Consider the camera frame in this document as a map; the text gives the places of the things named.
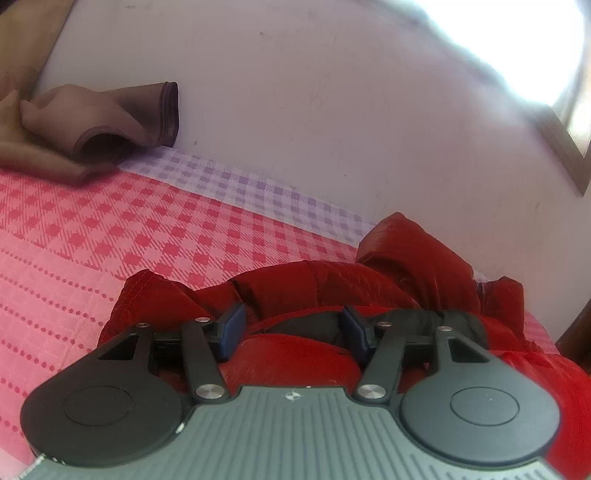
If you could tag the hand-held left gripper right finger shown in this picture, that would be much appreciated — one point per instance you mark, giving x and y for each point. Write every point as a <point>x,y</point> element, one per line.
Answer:
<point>358,335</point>

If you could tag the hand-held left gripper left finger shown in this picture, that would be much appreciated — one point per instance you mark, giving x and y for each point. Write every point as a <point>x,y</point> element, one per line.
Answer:
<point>231,330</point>

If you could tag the red down jacket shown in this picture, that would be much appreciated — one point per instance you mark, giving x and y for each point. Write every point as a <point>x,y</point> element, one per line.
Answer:
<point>415,277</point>

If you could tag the pink checked bed sheet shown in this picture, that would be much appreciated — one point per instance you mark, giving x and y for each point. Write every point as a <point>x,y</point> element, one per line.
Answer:
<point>115,240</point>

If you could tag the dark wooden board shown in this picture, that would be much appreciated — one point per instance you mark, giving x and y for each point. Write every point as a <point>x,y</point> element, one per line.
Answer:
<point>577,339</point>

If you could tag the brown garment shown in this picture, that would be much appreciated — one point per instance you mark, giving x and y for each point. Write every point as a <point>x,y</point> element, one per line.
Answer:
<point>92,120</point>

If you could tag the window with wooden frame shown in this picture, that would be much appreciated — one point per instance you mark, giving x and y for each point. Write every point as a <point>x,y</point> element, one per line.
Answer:
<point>531,46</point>

